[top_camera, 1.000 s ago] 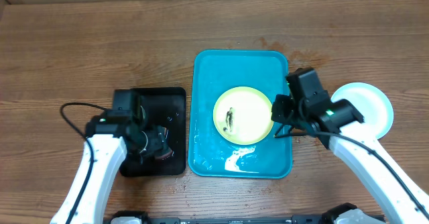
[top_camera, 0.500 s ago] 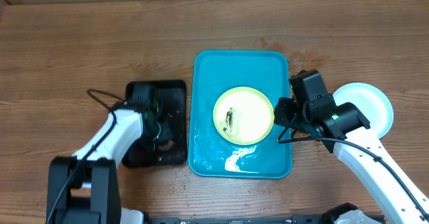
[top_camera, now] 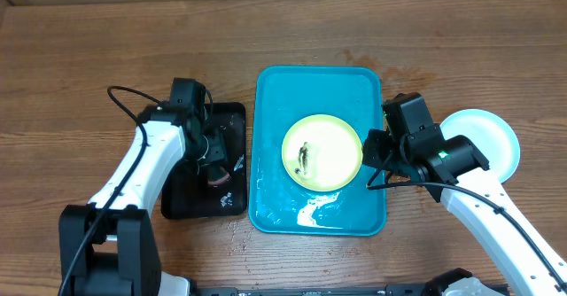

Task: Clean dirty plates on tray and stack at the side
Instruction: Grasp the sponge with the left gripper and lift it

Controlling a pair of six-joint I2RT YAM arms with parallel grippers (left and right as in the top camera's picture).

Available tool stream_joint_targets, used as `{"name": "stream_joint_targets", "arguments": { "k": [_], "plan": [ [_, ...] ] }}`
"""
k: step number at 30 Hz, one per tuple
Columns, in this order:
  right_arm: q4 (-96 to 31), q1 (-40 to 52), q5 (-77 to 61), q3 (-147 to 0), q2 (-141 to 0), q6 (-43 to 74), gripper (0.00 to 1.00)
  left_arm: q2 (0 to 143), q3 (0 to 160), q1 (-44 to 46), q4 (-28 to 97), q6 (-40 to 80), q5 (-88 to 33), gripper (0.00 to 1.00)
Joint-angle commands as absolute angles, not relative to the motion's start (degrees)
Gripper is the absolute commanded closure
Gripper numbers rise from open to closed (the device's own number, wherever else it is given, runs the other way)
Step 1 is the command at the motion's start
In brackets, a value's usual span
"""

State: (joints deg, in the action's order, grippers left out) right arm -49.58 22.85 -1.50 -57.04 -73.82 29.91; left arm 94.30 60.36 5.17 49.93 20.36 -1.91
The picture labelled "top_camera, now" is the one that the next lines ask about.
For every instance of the teal plastic tray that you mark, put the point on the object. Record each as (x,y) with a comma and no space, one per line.
(285,95)

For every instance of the black plastic tray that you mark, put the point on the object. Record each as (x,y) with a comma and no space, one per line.
(186,193)

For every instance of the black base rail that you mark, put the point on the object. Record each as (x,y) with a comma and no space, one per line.
(389,290)

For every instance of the green and red sponge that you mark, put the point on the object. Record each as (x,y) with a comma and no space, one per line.
(217,176)

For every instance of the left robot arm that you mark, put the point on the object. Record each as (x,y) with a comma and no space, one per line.
(107,246)

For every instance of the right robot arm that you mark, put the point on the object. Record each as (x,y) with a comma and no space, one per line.
(457,175)

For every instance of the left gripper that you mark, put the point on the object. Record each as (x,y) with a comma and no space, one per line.
(217,152)

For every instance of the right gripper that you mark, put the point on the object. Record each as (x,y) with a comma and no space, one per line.
(373,154)

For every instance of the yellow-green plate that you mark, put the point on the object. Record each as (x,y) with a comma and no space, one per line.
(321,153)

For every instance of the light blue plate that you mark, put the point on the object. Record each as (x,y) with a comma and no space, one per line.
(492,135)

